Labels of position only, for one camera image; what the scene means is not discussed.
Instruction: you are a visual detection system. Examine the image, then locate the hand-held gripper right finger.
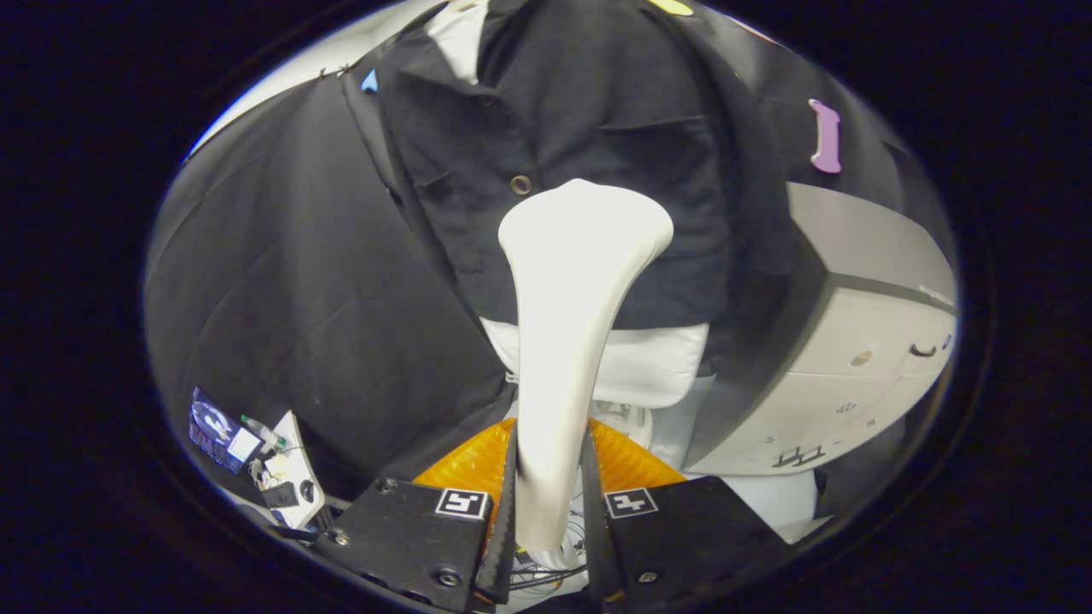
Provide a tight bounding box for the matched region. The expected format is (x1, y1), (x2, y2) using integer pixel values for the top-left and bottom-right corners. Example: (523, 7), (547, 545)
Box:
(583, 418), (790, 611)

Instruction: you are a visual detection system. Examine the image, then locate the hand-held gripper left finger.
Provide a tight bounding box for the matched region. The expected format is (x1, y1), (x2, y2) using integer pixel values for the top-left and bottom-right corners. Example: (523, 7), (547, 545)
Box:
(314, 418), (520, 613)

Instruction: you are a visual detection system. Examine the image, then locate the black suit jacket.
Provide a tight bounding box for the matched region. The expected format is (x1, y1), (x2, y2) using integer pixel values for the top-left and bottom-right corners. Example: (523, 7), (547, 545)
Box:
(346, 0), (799, 376)

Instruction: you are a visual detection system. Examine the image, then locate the white mannequin torso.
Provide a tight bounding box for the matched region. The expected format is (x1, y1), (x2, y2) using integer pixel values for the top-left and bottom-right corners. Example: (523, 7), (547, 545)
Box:
(425, 0), (712, 450)

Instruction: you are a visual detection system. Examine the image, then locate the small white table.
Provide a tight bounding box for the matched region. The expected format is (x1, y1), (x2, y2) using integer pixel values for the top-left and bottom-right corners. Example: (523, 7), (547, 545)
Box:
(254, 410), (327, 531)

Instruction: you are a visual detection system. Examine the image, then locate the clear bottle green cap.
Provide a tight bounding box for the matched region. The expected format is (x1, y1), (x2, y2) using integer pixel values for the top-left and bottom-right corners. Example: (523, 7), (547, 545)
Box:
(240, 414), (288, 452)

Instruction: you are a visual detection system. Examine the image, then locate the blue printed bag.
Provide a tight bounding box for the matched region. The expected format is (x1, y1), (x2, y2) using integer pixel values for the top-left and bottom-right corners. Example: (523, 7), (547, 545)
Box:
(188, 386), (263, 475)

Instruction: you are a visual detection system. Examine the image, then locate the black backdrop cloth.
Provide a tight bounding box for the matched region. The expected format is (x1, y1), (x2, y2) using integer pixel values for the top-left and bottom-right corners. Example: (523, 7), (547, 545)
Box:
(143, 0), (956, 523)

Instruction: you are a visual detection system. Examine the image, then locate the grey beige cabinet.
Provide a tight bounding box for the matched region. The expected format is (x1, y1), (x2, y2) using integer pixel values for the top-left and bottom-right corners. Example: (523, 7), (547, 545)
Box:
(682, 182), (958, 477)

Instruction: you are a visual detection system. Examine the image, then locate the black cable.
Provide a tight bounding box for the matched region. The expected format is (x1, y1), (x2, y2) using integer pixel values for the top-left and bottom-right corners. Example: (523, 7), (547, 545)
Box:
(510, 537), (591, 598)

